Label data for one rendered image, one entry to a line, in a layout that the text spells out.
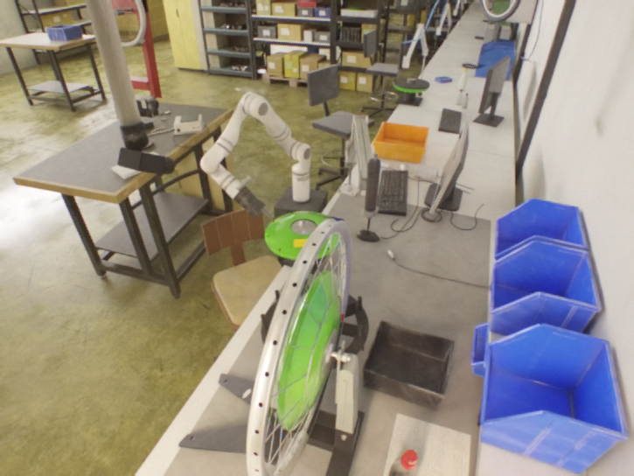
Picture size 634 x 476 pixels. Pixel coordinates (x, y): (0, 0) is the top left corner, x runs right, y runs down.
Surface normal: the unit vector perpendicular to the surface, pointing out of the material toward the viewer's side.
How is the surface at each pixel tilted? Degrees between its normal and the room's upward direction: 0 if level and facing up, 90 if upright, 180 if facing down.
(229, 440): 18
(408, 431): 0
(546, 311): 92
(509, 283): 88
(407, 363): 0
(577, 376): 88
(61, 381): 0
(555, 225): 88
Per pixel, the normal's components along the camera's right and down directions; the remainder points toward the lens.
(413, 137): -0.30, 0.52
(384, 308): 0.00, -0.79
